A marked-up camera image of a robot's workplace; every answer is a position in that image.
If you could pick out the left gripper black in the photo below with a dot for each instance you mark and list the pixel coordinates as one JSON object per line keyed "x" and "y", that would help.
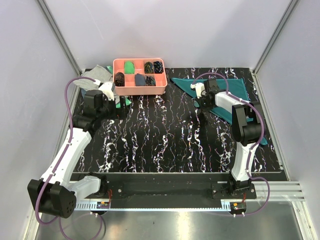
{"x": 121, "y": 113}

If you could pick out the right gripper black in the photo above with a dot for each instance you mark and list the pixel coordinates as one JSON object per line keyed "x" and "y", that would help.
{"x": 204, "y": 109}

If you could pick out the teal cloth napkin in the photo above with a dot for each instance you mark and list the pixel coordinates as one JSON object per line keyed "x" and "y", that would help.
{"x": 236, "y": 87}

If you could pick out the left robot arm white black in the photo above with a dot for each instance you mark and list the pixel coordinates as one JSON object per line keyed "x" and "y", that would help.
{"x": 54, "y": 193}

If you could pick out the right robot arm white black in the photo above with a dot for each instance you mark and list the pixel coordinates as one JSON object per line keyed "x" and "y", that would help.
{"x": 247, "y": 125}

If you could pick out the yellow dark patterned roll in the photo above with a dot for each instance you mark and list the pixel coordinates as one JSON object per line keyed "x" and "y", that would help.
{"x": 148, "y": 68}

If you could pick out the blue dark patterned roll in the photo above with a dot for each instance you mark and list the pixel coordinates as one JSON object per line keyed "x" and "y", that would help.
{"x": 158, "y": 67}

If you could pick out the mint green cloth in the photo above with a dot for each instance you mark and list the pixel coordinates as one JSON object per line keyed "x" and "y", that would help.
{"x": 116, "y": 96}

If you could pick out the dark maroon rolled cloth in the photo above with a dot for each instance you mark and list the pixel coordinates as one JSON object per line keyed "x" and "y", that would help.
{"x": 119, "y": 79}

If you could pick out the pink divided organizer tray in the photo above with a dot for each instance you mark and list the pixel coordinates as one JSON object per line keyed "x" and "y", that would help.
{"x": 130, "y": 89}

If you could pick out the slate blue rolled cloth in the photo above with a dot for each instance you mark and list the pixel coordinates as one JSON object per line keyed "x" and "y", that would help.
{"x": 139, "y": 80}

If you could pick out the dark patterned rolled cloth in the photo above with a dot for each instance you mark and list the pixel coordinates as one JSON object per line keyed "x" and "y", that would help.
{"x": 150, "y": 81}

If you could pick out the dark blue cloth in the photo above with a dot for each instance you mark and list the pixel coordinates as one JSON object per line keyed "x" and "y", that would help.
{"x": 83, "y": 93}

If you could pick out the green rolled cloth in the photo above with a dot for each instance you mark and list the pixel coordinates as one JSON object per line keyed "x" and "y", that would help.
{"x": 129, "y": 67}

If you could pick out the grey cloth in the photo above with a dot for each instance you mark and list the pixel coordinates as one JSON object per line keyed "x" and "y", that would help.
{"x": 97, "y": 73}

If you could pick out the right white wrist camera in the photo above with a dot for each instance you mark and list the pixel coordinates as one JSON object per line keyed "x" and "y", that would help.
{"x": 199, "y": 89}

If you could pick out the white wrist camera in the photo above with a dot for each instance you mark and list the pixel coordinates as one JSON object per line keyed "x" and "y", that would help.
{"x": 199, "y": 89}
{"x": 107, "y": 88}

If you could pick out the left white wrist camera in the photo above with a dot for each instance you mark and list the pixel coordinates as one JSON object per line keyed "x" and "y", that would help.
{"x": 107, "y": 88}

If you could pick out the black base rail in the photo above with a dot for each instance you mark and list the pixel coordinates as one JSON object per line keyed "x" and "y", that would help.
{"x": 168, "y": 191}

